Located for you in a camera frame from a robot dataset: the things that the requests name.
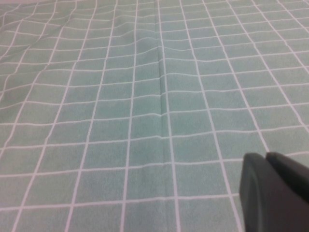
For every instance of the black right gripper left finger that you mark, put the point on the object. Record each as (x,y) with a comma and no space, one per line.
(270,200)

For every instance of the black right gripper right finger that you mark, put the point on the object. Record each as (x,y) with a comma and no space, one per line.
(289,169)

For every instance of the green white-grid tablecloth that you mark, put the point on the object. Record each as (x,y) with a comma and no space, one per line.
(120,108)

